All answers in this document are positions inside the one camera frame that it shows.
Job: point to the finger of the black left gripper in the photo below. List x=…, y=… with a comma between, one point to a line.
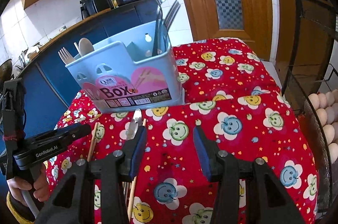
x=49, y=144

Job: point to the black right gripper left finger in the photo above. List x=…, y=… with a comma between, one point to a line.
x=72, y=201

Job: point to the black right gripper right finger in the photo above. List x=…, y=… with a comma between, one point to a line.
x=267, y=200

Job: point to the beige wooden spoon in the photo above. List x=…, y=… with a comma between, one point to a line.
x=84, y=46

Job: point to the steel table knife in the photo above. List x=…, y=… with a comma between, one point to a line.
x=134, y=124

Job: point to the yellow sleeve forearm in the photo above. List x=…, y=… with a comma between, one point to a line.
x=21, y=212

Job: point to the person's left hand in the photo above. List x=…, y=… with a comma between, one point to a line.
x=41, y=186

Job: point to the metal wok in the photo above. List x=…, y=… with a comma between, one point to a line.
x=6, y=70

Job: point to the light blue utensil box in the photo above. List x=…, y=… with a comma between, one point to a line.
x=134, y=69

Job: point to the white eggs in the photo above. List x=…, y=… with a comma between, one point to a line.
x=325, y=106

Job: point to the red smiley flower tablecloth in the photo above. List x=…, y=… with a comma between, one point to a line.
x=229, y=93

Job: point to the black air fryer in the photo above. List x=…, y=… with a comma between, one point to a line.
x=91, y=7

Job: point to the brown wooden shelf cabinet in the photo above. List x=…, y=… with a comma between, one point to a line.
x=305, y=40

